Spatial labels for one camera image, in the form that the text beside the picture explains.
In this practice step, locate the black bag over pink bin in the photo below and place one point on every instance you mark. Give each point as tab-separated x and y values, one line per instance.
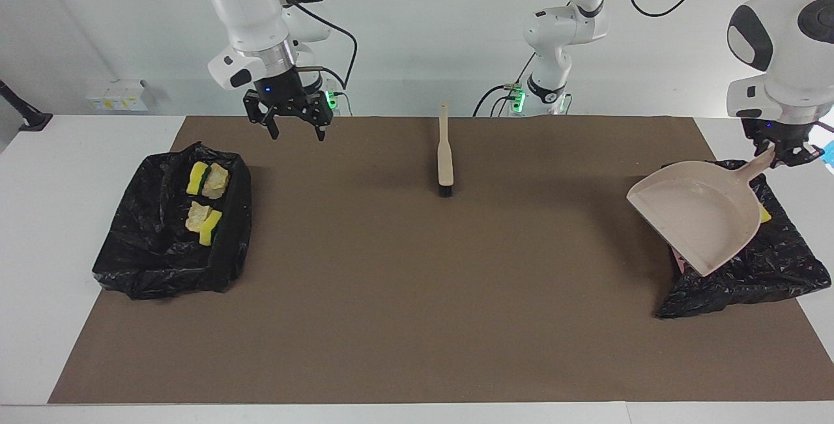
756	274

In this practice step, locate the green yellow sponge piece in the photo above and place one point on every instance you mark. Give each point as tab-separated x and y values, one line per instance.
195	178

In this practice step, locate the torn pale bread chunk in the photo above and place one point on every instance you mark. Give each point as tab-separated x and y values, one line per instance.
197	215

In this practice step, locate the small yellow sponge piece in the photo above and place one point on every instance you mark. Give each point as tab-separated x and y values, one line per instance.
210	228

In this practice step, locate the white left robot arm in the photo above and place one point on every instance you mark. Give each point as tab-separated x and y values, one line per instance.
775	40

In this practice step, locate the blue object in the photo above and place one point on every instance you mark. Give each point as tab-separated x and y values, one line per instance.
829	154

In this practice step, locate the striped croissant piece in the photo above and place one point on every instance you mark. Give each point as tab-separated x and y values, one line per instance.
217	182

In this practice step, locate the black clamp stand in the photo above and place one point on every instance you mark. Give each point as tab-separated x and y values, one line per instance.
29	119

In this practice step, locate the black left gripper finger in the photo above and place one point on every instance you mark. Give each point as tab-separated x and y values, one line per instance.
800	155
763	148

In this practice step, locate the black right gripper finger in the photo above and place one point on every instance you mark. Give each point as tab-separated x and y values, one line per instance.
260	114
321	114

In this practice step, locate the pink scalloped bin box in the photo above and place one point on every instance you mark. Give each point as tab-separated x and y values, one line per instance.
678	258

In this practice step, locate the black bag lined bin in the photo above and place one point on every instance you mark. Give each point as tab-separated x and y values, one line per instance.
150	254

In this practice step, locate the beige hand brush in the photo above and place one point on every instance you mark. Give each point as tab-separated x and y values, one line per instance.
445	150

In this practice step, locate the brown table mat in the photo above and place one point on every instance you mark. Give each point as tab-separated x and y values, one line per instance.
417	346

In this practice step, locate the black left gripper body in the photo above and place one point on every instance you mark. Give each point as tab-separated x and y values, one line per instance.
778	129

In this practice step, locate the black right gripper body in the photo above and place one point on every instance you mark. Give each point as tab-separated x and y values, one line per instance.
287	93

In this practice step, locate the white cardboard box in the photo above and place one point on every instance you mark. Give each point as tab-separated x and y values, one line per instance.
117	96

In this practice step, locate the large yellow sponge piece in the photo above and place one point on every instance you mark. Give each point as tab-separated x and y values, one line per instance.
765	214

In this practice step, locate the beige plastic dustpan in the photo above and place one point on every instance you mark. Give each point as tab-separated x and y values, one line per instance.
704	215

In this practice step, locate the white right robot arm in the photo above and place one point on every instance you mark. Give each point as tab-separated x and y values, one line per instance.
244	0

